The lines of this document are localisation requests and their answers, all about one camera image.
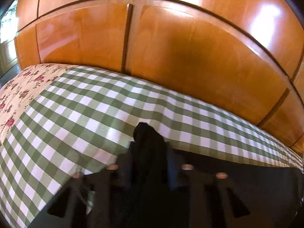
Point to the wooden wardrobe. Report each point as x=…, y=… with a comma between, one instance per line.
x=190, y=52

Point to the window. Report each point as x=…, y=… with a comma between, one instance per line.
x=8, y=40

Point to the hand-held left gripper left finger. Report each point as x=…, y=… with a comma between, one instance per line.
x=127, y=158

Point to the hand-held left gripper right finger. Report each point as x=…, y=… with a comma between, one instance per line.
x=171, y=171

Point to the green checkered bed sheet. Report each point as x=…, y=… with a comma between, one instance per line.
x=90, y=114

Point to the black pants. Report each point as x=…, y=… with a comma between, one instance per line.
x=148, y=137

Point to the floral bed cloth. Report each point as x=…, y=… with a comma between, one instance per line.
x=21, y=87

